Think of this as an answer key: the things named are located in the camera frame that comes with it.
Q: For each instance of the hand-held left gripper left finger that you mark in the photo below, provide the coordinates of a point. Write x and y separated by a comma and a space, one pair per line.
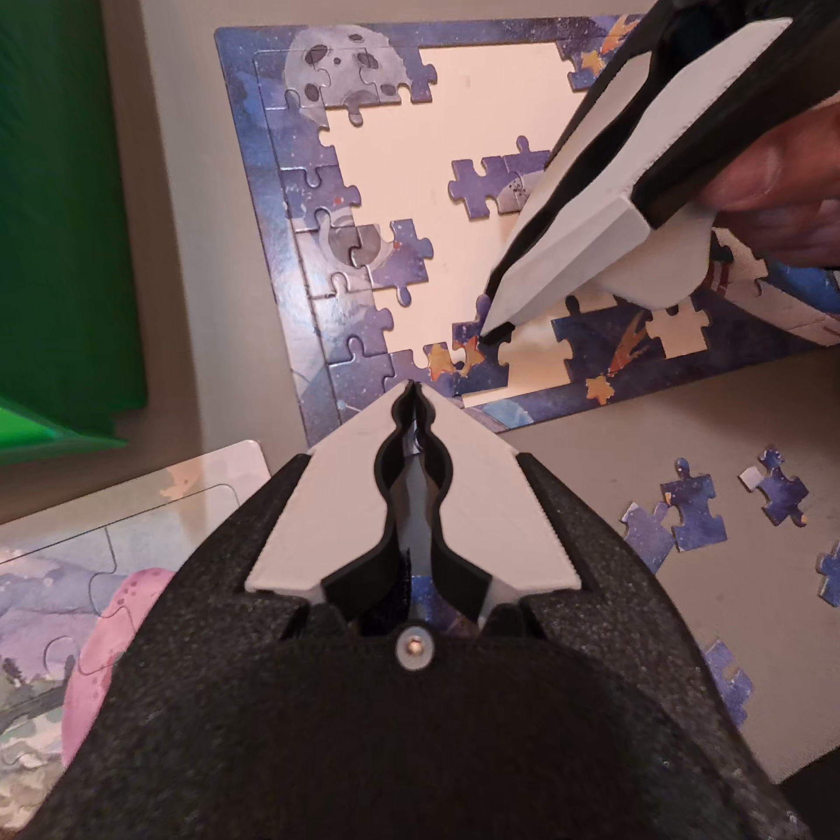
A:
321, 525

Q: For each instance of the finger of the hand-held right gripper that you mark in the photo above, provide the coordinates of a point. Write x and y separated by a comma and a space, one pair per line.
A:
590, 118
590, 229

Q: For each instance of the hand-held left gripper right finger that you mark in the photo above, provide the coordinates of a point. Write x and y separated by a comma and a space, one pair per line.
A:
505, 525

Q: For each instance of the joined satellite puzzle pieces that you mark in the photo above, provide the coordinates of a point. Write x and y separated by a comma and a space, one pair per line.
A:
485, 184

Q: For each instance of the dark blue puzzle piece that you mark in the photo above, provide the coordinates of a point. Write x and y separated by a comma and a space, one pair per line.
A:
574, 354

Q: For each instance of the space puzzle board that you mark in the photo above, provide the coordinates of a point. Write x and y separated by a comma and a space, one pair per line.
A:
459, 98

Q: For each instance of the star print puzzle piece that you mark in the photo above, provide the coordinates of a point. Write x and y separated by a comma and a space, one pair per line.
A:
420, 375

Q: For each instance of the purple helmet-part puzzle piece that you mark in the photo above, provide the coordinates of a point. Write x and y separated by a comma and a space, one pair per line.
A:
400, 262

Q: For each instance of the grey desk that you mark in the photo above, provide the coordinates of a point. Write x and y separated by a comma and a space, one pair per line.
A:
754, 407

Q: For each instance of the person's right hand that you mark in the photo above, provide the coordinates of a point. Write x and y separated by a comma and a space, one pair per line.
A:
787, 197

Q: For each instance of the comet print puzzle piece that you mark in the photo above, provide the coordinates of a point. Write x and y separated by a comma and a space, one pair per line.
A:
630, 348

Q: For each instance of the purple star-marked puzzle piece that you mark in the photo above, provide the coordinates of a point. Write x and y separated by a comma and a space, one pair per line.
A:
695, 512

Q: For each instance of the green plastic bin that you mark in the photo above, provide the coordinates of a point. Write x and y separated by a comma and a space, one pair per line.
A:
65, 197

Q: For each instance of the black dotted mat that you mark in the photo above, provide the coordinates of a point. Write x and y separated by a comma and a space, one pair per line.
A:
820, 807

